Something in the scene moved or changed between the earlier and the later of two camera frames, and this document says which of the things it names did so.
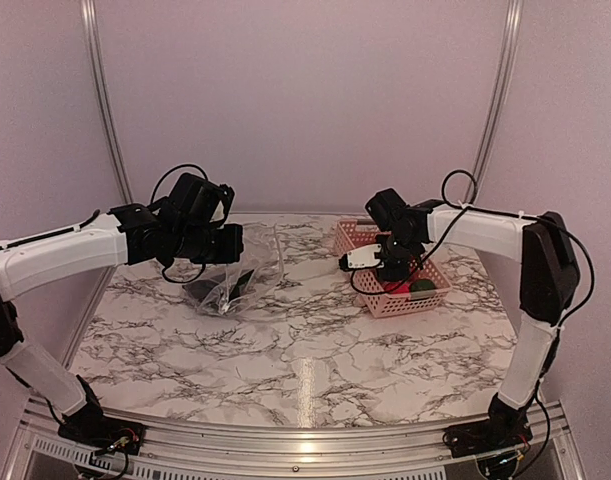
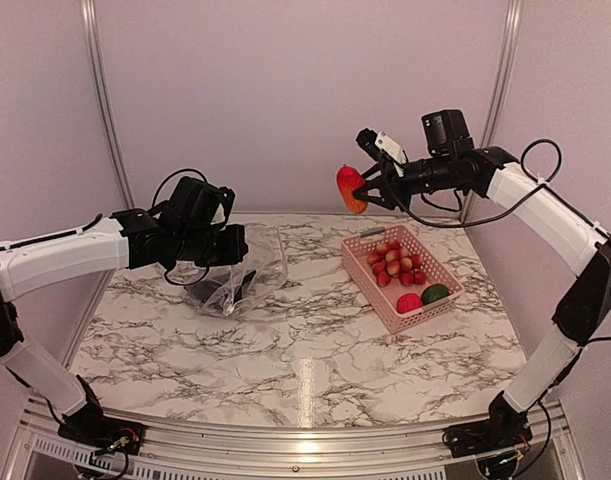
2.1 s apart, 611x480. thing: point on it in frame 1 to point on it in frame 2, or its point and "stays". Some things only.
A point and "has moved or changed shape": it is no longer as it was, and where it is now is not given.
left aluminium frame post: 89,13 stays
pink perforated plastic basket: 422,288 has moved or changed shape
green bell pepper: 422,284 to 434,293
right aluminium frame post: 498,97 stays
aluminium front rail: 38,450 stays
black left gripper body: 194,244 stays
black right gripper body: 401,252 to 440,177
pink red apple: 403,289 to 408,302
